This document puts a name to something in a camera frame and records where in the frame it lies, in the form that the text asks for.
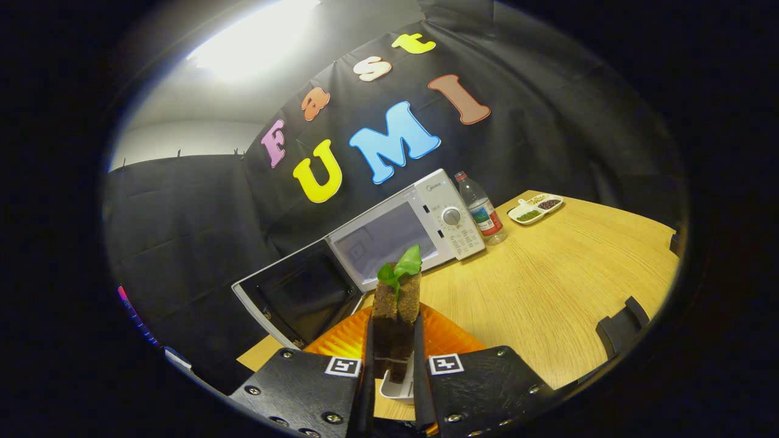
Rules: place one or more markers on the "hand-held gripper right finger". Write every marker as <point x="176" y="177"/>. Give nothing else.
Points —
<point x="423" y="389"/>

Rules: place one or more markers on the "brown sandwich with green lettuce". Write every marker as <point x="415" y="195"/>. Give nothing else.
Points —
<point x="395" y="310"/>

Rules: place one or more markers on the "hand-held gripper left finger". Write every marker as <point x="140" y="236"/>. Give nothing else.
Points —
<point x="368" y="395"/>

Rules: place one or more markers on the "small white dish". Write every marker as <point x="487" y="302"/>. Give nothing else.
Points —
<point x="398" y="392"/>

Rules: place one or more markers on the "black chair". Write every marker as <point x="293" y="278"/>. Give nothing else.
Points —
<point x="614" y="331"/>

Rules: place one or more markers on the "clear water bottle red label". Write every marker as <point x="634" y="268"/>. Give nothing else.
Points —
<point x="484" y="210"/>

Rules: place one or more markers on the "computer monitor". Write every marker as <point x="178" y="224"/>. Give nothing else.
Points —
<point x="131" y="310"/>

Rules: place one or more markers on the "white divided dish of beans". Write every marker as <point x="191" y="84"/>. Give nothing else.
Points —
<point x="535" y="208"/>

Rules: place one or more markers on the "white microwave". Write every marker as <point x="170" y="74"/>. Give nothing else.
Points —
<point x="462" y="240"/>

